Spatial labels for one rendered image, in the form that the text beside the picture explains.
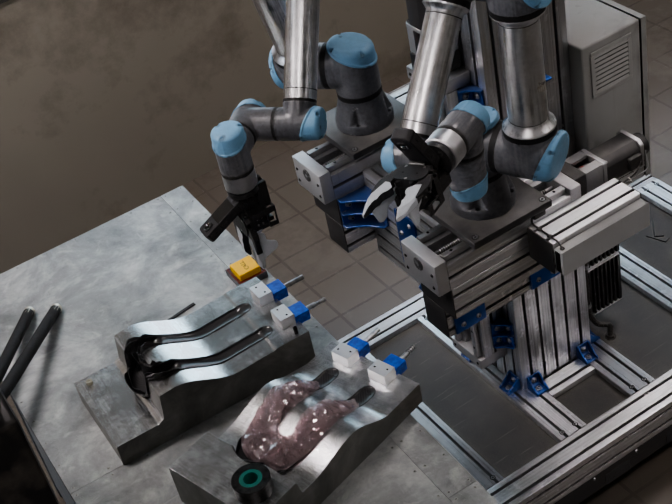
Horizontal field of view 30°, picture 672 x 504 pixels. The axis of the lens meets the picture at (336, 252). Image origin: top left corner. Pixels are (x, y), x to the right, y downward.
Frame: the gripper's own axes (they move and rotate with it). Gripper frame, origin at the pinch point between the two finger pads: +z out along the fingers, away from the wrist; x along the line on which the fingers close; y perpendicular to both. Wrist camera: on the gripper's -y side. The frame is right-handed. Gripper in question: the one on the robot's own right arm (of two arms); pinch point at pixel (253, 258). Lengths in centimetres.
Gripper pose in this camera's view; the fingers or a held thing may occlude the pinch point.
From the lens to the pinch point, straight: 291.7
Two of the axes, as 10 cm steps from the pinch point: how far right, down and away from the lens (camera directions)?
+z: 1.8, 7.7, 6.2
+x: -5.1, -4.6, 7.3
